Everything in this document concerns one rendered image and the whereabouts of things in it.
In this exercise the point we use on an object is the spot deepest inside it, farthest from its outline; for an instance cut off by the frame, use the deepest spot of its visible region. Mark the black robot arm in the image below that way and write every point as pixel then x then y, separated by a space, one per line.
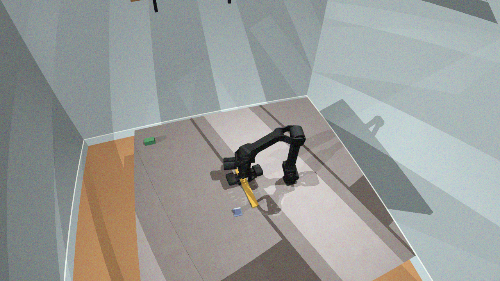
pixel 246 153

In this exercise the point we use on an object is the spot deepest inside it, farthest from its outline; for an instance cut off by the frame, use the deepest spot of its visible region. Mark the green rectangular block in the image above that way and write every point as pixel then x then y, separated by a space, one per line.
pixel 149 141

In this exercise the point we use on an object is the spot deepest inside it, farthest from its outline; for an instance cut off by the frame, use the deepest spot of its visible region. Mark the yellow bar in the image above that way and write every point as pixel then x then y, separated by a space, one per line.
pixel 248 192

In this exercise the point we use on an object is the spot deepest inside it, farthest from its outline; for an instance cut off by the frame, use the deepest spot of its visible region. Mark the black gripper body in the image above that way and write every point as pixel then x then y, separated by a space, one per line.
pixel 233 179

